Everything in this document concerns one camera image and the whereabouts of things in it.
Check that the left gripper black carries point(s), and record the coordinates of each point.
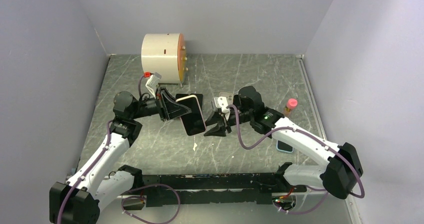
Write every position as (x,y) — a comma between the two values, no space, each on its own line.
(175,110)

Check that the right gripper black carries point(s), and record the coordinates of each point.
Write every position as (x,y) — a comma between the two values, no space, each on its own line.
(220,130)

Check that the phone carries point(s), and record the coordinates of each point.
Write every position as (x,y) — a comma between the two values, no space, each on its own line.
(283,147)
(193,122)
(180,95)

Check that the black smartphone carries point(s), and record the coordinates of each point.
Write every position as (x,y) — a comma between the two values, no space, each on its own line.
(200,98)

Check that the beige phone case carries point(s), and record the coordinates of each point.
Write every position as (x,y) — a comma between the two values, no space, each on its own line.
(227,95)

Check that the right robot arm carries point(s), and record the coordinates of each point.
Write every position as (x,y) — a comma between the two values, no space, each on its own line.
(308,146)

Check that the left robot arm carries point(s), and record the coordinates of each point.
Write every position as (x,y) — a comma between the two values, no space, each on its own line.
(96,163)

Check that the phone in blue case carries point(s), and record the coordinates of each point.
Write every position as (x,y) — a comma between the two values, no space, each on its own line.
(283,147)

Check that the white cylindrical drum device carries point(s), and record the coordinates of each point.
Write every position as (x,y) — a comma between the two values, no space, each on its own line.
(165,54)

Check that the pink capped small bottle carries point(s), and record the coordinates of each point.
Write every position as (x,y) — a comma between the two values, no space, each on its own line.
(290,107)

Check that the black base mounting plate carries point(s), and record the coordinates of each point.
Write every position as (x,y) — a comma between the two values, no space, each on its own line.
(259,188)

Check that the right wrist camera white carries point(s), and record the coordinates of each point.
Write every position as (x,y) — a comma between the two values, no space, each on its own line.
(221,103)

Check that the aluminium frame rail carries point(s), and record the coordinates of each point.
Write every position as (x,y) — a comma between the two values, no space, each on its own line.
(82,197)

